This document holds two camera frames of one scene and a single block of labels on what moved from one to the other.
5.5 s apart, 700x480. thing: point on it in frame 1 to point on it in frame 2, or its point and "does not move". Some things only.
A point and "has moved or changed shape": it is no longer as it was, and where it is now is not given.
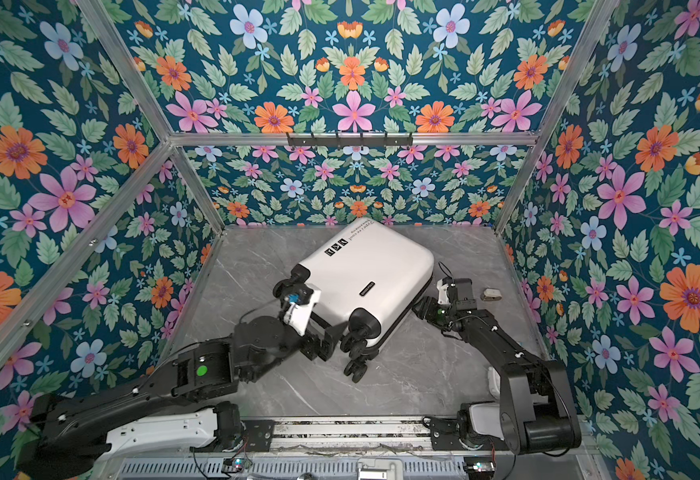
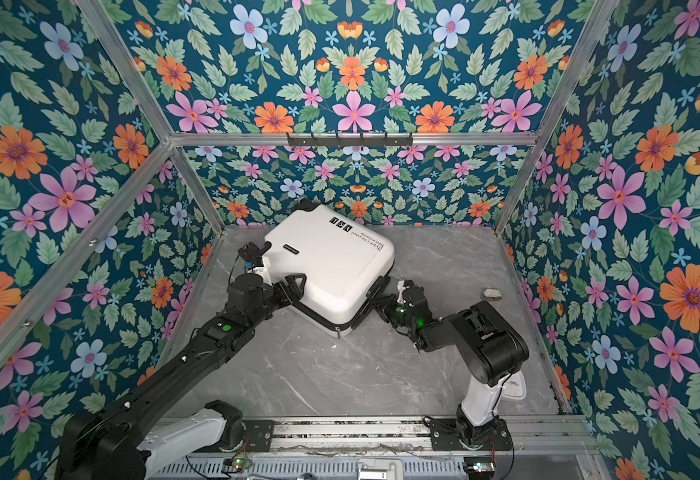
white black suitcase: x=369 y=278 has moved or changed shape
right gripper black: x=427 y=309 to x=388 y=305
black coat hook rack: x=350 y=141 does not move
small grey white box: x=492 y=294 does not move
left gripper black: x=319 y=347 to x=288 y=298
